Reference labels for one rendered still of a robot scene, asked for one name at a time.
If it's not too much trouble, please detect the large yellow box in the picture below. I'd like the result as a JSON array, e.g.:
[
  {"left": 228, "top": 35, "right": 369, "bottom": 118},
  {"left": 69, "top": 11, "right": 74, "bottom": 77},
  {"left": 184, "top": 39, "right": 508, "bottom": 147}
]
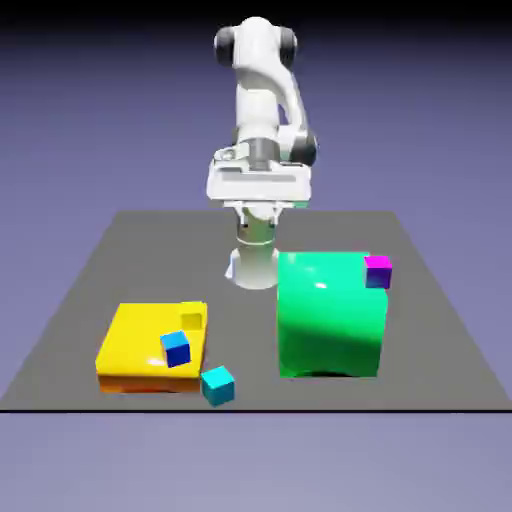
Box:
[{"left": 94, "top": 301, "right": 209, "bottom": 395}]

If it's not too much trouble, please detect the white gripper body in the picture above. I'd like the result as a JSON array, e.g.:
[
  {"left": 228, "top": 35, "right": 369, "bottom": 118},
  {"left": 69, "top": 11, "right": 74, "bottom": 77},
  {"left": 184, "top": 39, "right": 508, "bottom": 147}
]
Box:
[{"left": 205, "top": 158, "right": 313, "bottom": 210}]

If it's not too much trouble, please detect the small cyan cube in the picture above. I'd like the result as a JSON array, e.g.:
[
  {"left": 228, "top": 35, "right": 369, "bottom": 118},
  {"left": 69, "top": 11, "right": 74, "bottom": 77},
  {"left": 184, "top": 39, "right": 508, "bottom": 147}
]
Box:
[{"left": 199, "top": 364, "right": 236, "bottom": 408}]

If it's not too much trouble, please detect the large green box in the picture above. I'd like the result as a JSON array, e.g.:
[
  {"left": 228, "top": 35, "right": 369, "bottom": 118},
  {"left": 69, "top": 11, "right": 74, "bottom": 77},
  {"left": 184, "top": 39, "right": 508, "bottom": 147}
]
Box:
[{"left": 276, "top": 250, "right": 389, "bottom": 380}]

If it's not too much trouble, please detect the small magenta cube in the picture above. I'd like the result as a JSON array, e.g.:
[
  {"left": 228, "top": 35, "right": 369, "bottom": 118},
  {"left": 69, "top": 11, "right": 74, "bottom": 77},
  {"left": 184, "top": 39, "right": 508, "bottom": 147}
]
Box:
[{"left": 363, "top": 254, "right": 394, "bottom": 290}]

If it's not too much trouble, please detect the small blue cube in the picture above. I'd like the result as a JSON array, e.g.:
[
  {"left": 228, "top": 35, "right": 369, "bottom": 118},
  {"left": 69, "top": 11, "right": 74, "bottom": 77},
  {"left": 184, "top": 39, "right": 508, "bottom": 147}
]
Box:
[{"left": 159, "top": 330, "right": 192, "bottom": 369}]

